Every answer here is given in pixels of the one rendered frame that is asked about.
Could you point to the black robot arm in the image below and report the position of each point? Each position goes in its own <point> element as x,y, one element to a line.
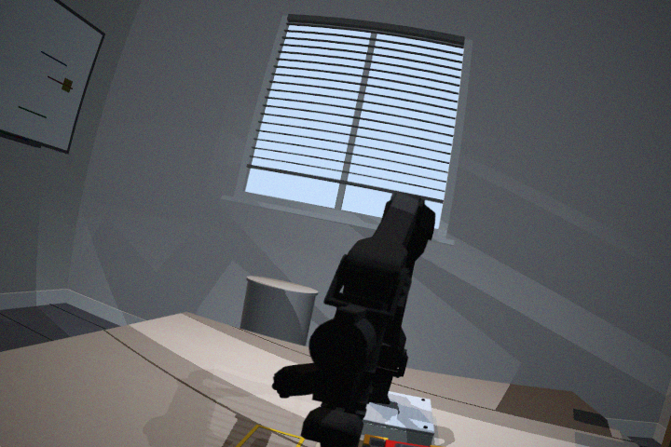
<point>367,326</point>

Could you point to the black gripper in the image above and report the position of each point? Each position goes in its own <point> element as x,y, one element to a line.
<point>339,420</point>

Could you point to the yellow rectangular outline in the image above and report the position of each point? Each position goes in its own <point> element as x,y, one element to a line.
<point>268,428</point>

